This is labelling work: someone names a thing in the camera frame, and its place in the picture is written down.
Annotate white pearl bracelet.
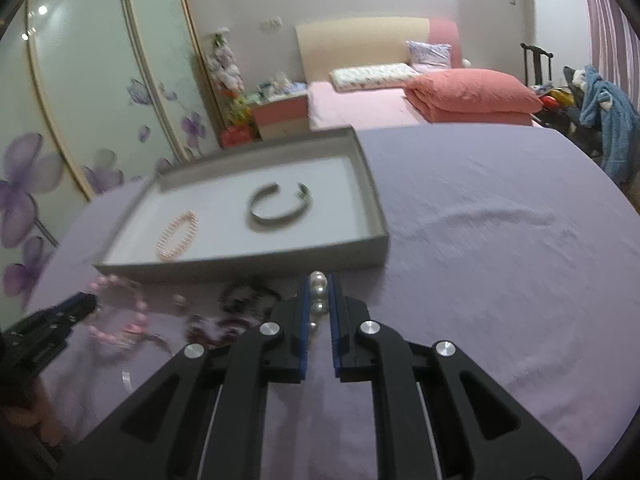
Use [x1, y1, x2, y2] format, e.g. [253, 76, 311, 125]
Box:
[308, 271, 331, 346]

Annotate purple tablecloth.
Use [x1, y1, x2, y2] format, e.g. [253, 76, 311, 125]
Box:
[25, 127, 626, 480]

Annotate red trash bin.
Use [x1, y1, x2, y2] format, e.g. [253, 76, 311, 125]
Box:
[218, 125, 252, 150]

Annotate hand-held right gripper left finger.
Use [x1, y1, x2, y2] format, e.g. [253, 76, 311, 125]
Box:
[55, 275, 311, 480]

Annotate floral sliding door wardrobe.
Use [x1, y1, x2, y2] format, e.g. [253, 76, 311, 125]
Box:
[0, 0, 223, 321]

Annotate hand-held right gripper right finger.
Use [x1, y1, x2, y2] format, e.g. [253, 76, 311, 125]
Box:
[330, 275, 583, 480]

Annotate small pink bead bracelet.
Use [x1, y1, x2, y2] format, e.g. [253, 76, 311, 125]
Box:
[156, 210, 199, 261]

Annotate silver cuff bangle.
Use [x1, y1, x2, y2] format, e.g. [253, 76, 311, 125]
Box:
[247, 181, 314, 231]

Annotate folded coral quilt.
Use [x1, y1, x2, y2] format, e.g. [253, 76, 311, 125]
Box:
[404, 67, 545, 125]

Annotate grey cardboard tray box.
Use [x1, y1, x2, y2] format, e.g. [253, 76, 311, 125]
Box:
[92, 126, 391, 283]

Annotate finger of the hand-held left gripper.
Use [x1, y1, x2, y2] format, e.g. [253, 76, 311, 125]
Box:
[47, 294, 98, 331]

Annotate bed with pink sheet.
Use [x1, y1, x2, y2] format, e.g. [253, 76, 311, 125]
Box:
[306, 80, 546, 133]

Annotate blue fleece garment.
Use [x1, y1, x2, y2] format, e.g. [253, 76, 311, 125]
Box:
[579, 64, 640, 186]

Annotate pink curtain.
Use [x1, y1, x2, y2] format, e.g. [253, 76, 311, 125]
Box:
[575, 0, 640, 111]

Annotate dark red bead necklace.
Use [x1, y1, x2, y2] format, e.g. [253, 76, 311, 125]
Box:
[186, 312, 256, 350]

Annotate clear tube of plush toys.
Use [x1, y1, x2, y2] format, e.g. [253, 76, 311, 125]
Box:
[205, 32, 248, 126]

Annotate small purple pillow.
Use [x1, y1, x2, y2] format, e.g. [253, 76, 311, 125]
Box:
[406, 40, 452, 68]

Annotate large pink bead bracelet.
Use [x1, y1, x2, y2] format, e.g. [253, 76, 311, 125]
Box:
[87, 274, 150, 347]

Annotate long patterned pillow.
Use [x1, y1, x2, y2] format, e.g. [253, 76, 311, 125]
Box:
[329, 62, 423, 93]

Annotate red and yellow toys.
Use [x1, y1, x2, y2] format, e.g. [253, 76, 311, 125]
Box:
[535, 85, 576, 109]

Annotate beige and pink headboard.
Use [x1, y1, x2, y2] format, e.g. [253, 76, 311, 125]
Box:
[295, 16, 461, 83]

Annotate pink and beige nightstand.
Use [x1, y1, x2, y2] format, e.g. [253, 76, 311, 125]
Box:
[250, 91, 311, 142]

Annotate dark wooden chair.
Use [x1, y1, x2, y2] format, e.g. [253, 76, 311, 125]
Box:
[520, 42, 555, 86]

